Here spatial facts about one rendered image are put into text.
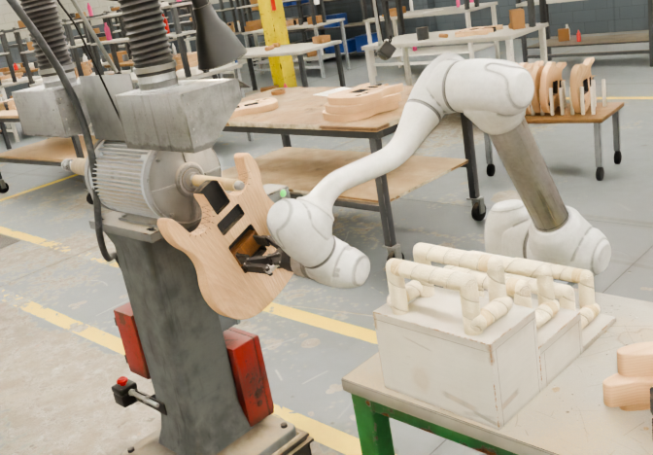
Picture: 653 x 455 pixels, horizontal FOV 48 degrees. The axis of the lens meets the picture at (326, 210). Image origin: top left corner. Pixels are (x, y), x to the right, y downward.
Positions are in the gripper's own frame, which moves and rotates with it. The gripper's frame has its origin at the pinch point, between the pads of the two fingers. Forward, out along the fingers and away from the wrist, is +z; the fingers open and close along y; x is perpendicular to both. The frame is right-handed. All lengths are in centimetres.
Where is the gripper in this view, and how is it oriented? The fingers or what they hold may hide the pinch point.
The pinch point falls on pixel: (249, 248)
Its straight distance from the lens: 203.8
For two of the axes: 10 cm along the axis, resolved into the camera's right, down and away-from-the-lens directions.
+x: -3.8, -7.8, -5.0
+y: 5.8, -6.3, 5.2
